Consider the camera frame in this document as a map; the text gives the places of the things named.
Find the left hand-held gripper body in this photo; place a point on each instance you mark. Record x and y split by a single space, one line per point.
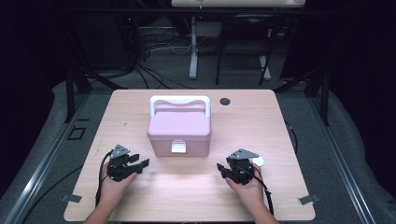
120 168

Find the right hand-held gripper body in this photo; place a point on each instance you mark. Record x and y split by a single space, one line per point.
243 171

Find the small white bottle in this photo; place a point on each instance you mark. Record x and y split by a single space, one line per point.
259 161

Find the pink storage box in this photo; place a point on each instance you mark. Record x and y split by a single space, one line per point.
179 130

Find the person's right hand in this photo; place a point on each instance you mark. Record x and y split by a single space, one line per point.
249 194

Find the person's left hand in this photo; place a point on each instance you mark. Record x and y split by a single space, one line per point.
112 191

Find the black table grommet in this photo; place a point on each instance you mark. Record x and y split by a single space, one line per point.
224 101

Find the white desk leg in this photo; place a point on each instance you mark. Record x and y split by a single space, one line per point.
265 68
193 56

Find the black chair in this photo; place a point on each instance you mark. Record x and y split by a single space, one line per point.
249 21

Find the white desk top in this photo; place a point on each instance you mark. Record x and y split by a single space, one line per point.
236 3

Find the metal floor rail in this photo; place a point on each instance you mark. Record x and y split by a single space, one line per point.
342 161
40 165

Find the black frame post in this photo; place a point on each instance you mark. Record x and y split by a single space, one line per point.
325 99
69 96

